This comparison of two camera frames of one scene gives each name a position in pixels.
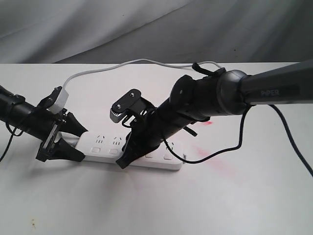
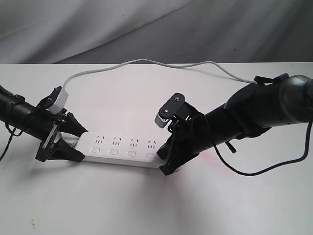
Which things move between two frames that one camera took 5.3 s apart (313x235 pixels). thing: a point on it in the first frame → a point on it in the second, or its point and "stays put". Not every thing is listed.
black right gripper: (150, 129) → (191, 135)
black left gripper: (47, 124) stays put
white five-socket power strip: (106, 147) stays put
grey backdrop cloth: (55, 32) stays put
